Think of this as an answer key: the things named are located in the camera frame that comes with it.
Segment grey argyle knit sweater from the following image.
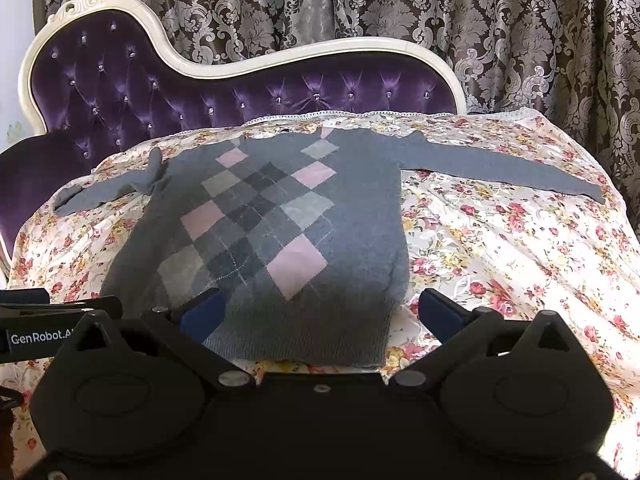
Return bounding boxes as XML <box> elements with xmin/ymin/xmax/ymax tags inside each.
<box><xmin>54</xmin><ymin>129</ymin><xmax>602</xmax><ymax>367</ymax></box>

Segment floral bed cover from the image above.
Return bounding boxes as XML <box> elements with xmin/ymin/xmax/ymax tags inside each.
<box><xmin>1</xmin><ymin>108</ymin><xmax>639</xmax><ymax>479</ymax></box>

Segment purple tufted chaise sofa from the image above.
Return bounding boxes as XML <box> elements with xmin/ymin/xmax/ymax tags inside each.
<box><xmin>1</xmin><ymin>0</ymin><xmax>466</xmax><ymax>258</ymax></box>

